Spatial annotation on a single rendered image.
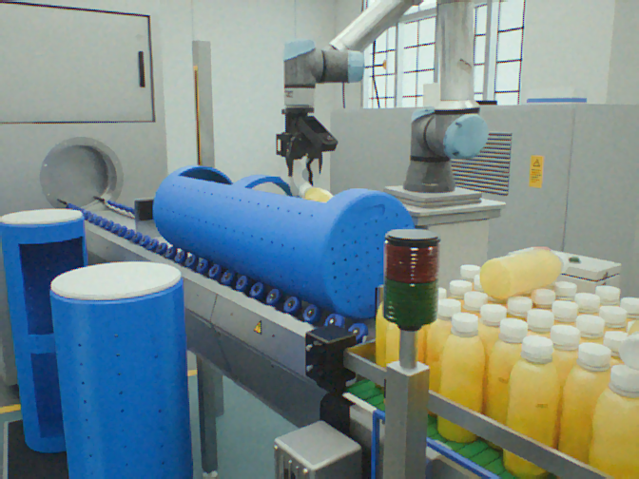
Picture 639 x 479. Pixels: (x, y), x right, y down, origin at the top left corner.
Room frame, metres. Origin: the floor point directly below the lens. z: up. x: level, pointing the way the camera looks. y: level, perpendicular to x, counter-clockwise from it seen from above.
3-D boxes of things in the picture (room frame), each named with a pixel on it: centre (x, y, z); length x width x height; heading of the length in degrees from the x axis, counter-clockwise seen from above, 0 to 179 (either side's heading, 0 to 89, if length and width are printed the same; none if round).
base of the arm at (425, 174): (1.69, -0.32, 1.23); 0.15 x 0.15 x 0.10
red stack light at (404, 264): (0.64, -0.11, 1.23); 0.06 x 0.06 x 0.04
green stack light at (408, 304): (0.64, -0.11, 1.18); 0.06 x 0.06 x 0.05
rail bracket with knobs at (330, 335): (1.01, -0.02, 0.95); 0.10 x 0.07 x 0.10; 128
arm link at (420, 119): (1.68, -0.32, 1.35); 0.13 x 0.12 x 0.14; 18
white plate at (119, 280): (1.26, 0.45, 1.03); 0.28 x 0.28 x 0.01
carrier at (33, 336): (2.10, 1.02, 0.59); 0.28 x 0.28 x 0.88
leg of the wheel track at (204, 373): (2.04, 0.43, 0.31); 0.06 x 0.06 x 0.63; 38
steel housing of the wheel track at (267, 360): (2.00, 0.49, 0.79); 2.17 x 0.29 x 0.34; 38
